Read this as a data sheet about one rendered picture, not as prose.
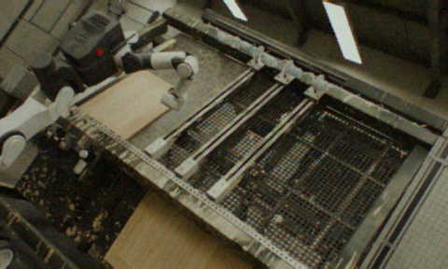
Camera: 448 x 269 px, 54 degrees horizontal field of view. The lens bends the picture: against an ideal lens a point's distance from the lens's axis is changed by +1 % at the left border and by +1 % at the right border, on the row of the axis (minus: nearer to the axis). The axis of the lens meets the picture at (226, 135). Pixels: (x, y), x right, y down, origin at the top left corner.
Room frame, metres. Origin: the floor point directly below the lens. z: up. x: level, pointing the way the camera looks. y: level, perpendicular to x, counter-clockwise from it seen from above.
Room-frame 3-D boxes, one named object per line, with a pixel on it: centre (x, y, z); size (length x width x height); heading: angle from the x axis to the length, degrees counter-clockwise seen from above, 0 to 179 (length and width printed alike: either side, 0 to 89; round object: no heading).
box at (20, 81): (2.70, 1.23, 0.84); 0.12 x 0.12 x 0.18; 66
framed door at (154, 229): (2.48, -0.20, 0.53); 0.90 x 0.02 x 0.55; 66
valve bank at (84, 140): (2.58, 0.80, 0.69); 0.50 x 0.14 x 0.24; 66
